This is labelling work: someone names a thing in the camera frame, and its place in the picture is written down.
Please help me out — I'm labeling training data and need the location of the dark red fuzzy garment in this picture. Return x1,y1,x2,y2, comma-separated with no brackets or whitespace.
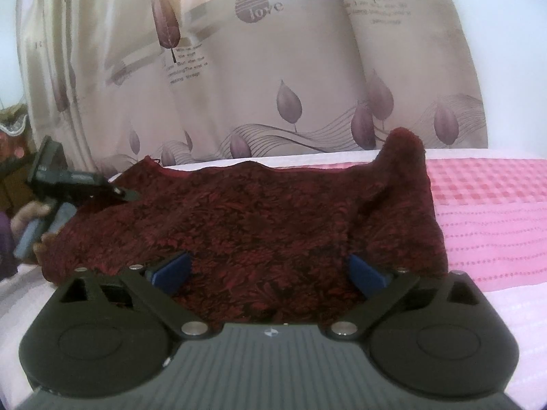
41,128,448,327

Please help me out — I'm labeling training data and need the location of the person's left hand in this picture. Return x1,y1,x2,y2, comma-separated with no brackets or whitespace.
10,201,56,265

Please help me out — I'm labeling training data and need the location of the brown wooden furniture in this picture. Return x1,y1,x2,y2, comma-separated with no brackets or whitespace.
0,154,37,218

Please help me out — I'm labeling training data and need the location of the pink floral bag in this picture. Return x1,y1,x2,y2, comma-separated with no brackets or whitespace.
0,103,29,162

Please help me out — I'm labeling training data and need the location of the beige leaf print curtain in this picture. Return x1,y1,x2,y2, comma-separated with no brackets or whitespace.
17,0,488,176

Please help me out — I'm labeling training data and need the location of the pink checked bed sheet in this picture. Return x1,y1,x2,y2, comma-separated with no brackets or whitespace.
1,149,546,409

